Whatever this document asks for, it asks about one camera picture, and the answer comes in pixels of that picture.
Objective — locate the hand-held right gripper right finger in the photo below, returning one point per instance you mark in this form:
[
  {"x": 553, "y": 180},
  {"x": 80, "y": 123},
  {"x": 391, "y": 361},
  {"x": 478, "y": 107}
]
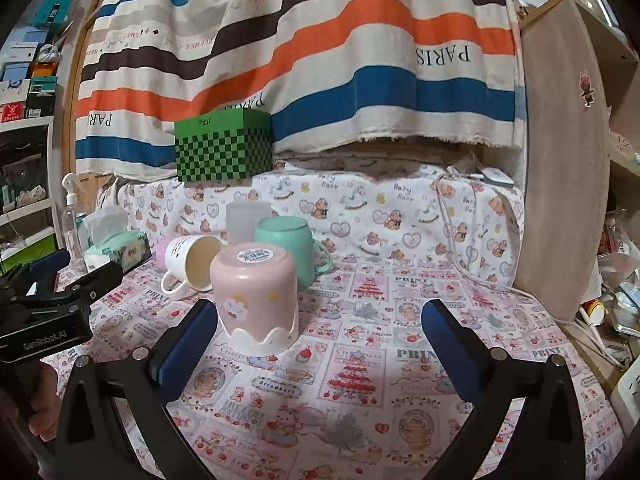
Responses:
[{"x": 450, "y": 350}]

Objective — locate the green checkered box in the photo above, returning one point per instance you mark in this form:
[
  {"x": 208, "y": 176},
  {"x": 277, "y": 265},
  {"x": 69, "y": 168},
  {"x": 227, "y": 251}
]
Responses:
[{"x": 225, "y": 150}]

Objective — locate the green tissue pack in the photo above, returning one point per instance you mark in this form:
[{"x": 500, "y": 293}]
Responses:
[{"x": 120, "y": 252}]

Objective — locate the lilac cup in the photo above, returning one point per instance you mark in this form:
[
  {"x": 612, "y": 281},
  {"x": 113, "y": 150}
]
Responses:
[{"x": 161, "y": 250}]

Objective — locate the cartoon sticker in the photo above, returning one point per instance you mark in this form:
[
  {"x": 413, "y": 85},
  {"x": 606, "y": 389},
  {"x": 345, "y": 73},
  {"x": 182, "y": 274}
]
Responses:
[{"x": 586, "y": 90}]

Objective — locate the bear print blanket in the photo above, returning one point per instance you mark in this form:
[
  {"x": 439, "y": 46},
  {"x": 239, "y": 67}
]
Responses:
[{"x": 400, "y": 210}]

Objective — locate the clear spray bottle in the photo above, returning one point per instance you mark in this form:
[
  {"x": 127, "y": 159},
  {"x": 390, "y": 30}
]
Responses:
[{"x": 72, "y": 232}]

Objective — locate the pink cup with white rim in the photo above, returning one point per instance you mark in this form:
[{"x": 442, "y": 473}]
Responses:
[{"x": 250, "y": 290}]

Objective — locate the frosted translucent cup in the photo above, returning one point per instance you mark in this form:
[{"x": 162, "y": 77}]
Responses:
[{"x": 245, "y": 220}]

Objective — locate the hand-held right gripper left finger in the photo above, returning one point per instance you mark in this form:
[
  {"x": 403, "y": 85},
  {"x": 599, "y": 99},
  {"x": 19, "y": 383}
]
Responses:
[{"x": 186, "y": 355}]

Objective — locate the white shelf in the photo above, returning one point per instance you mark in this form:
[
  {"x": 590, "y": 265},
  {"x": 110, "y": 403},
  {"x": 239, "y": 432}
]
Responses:
[{"x": 25, "y": 170}]

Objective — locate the striped cloth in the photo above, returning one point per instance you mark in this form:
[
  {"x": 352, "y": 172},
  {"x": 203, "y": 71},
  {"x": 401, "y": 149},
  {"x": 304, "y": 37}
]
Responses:
[{"x": 320, "y": 50}]

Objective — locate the wooden cabinet panel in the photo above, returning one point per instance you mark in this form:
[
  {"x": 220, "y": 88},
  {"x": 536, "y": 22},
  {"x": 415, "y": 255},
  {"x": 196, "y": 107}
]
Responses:
[{"x": 560, "y": 170}]

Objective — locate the stack of boxes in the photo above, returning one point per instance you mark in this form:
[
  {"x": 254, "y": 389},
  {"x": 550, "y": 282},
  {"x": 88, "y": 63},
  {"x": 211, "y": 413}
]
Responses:
[{"x": 30, "y": 80}]

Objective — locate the person's left hand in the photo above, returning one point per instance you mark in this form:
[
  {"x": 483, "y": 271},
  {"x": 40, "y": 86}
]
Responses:
[{"x": 44, "y": 402}]

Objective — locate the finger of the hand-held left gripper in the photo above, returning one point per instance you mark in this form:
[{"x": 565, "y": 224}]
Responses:
[
  {"x": 50, "y": 263},
  {"x": 100, "y": 278}
]

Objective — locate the pile of clutter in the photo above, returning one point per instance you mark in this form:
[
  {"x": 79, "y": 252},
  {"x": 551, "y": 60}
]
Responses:
[{"x": 615, "y": 280}]

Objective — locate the white charger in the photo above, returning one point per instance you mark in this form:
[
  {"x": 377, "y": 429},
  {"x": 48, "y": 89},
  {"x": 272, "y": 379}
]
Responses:
[{"x": 497, "y": 176}]

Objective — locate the wooden shelf unit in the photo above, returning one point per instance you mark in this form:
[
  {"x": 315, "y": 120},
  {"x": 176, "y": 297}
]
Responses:
[{"x": 620, "y": 110}]

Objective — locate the pink printed tablecloth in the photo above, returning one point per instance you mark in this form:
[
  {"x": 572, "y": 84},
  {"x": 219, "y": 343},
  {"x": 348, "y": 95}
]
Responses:
[{"x": 350, "y": 365}]

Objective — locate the mint green cup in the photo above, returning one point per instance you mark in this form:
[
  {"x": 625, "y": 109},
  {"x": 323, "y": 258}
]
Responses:
[{"x": 285, "y": 247}]

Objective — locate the white power strip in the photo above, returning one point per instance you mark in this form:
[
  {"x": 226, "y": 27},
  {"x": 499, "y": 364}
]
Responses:
[{"x": 629, "y": 400}]

